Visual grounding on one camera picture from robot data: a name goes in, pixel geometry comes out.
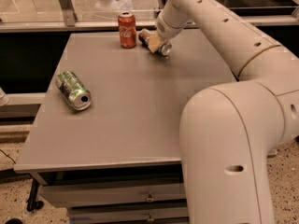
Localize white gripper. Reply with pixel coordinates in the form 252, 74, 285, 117
148, 11, 187, 53

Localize blue silver redbull can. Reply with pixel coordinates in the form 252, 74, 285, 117
138, 28, 172, 56

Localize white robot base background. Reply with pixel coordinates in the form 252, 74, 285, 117
94, 0, 133, 13

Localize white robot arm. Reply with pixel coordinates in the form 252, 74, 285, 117
149, 0, 299, 224

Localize red coke can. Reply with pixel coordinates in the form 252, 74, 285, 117
118, 11, 136, 49

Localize green soda can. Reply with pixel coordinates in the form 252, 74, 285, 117
55, 71, 92, 111

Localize grey drawer cabinet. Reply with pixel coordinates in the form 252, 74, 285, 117
15, 29, 233, 211

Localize top grey drawer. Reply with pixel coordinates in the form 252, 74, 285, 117
39, 180, 186, 208

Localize grey drawer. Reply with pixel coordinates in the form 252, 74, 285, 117
39, 180, 186, 208
67, 203, 189, 224

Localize black caster leg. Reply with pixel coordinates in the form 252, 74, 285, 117
26, 179, 44, 212

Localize metal railing frame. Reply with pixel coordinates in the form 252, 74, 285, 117
0, 0, 299, 32

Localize black floor cable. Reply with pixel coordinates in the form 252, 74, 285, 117
0, 148, 17, 165

